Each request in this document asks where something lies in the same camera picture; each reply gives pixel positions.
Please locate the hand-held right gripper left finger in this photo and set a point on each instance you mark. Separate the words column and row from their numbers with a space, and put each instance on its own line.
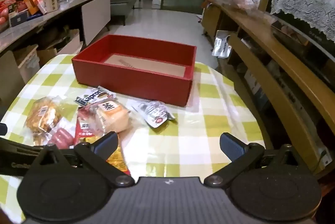
column 106, row 144

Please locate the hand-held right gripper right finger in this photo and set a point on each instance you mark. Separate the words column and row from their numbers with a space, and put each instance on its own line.
column 230, row 145

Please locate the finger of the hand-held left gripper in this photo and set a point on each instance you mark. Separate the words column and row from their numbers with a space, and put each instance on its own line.
column 2, row 129

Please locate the yellow red snack packet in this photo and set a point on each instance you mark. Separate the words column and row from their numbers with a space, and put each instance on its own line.
column 117, row 158

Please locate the bread bun packet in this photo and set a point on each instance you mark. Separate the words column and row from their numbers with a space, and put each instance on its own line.
column 112, row 116

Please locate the fried cracker packet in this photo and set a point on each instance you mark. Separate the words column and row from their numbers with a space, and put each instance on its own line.
column 43, row 116

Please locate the pink sausage packet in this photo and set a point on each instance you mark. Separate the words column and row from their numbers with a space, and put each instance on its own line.
column 61, row 138

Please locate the white wafer packet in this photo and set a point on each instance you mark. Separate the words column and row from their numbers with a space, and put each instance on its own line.
column 90, row 99

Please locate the clear dark jerky packet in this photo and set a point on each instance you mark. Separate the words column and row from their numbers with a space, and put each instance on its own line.
column 154, row 112

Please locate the red cardboard box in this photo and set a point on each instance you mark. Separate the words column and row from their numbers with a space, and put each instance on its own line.
column 136, row 85

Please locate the green checked tablecloth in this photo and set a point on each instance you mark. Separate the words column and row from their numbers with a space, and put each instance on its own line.
column 199, row 119

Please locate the white plastic storage bin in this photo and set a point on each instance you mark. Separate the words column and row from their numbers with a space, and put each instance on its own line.
column 28, row 61

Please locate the silver foil bag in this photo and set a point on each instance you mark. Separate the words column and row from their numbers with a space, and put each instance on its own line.
column 222, row 46

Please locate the wooden shelf unit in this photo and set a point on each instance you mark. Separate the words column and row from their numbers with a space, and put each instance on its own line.
column 288, row 56

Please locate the dark blue box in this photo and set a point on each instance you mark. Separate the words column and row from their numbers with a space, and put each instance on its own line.
column 18, row 19

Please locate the pile of red packets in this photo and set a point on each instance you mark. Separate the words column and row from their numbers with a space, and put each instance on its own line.
column 5, row 10

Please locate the orange box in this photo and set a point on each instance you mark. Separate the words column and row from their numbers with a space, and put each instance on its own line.
column 31, row 2

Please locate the white carton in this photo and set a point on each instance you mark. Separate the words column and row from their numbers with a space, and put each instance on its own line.
column 52, row 2

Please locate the clear plastic bags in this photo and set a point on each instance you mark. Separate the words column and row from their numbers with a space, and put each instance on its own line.
column 235, row 1

